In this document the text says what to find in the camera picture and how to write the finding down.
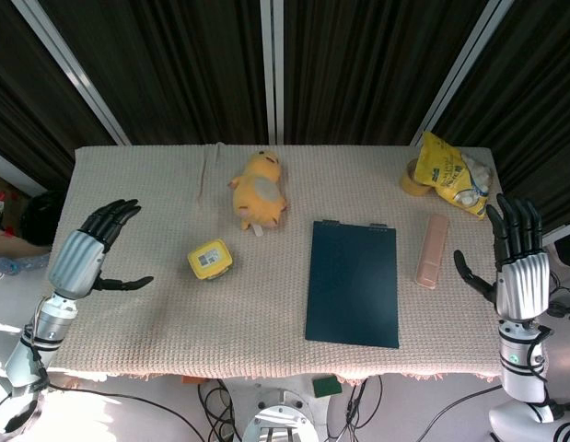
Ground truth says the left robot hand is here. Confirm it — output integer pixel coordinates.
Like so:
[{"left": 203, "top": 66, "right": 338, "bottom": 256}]
[{"left": 46, "top": 198, "right": 155, "bottom": 299}]

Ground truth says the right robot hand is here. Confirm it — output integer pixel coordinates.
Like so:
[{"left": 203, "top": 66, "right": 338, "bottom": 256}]
[{"left": 452, "top": 192, "right": 552, "bottom": 322}]

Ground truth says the dark teal notebook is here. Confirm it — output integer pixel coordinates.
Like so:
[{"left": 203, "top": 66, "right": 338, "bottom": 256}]
[{"left": 304, "top": 219, "right": 401, "bottom": 350}]

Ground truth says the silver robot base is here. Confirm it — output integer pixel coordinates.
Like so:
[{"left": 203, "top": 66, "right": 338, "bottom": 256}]
[{"left": 241, "top": 389, "right": 320, "bottom": 442}]

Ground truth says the black round object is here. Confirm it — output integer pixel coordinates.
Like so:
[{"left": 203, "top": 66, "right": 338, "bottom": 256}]
[{"left": 19, "top": 189, "right": 66, "bottom": 247}]

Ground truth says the pink rectangular bar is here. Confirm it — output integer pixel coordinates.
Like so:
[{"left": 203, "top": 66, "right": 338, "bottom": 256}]
[{"left": 413, "top": 213, "right": 450, "bottom": 290}]

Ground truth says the yellow snack bag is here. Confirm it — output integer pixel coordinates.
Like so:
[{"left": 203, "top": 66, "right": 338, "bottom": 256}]
[{"left": 413, "top": 131, "right": 494, "bottom": 219}]

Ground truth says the yellow lidded container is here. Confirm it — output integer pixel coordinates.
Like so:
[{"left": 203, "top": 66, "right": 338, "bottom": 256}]
[{"left": 187, "top": 238, "right": 235, "bottom": 281}]

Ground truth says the yellow tape roll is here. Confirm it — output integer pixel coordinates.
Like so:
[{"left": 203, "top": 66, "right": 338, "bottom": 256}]
[{"left": 400, "top": 158, "right": 432, "bottom": 197}]

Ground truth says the beige knitted tablecloth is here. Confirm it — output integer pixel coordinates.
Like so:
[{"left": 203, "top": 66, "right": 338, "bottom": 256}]
[{"left": 45, "top": 143, "right": 551, "bottom": 382}]

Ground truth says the yellow plush toy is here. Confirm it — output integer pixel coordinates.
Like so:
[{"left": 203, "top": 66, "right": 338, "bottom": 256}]
[{"left": 227, "top": 149, "right": 290, "bottom": 231}]

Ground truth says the dark curtain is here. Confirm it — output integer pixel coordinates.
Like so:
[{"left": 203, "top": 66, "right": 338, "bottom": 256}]
[{"left": 0, "top": 0, "right": 570, "bottom": 237}]

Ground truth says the green sponge block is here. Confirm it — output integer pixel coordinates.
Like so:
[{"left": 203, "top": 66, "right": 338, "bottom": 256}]
[{"left": 311, "top": 375, "right": 343, "bottom": 398}]

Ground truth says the white slanted frame bar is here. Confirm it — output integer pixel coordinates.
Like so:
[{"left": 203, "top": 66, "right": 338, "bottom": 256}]
[
  {"left": 11, "top": 0, "right": 131, "bottom": 146},
  {"left": 411, "top": 0, "right": 517, "bottom": 145}
]

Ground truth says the black cable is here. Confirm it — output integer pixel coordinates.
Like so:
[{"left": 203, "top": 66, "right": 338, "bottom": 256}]
[
  {"left": 325, "top": 375, "right": 385, "bottom": 442},
  {"left": 196, "top": 378, "right": 243, "bottom": 442}
]

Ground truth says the white vertical frame post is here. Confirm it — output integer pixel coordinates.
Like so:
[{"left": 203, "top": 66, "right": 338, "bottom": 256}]
[{"left": 259, "top": 0, "right": 285, "bottom": 145}]

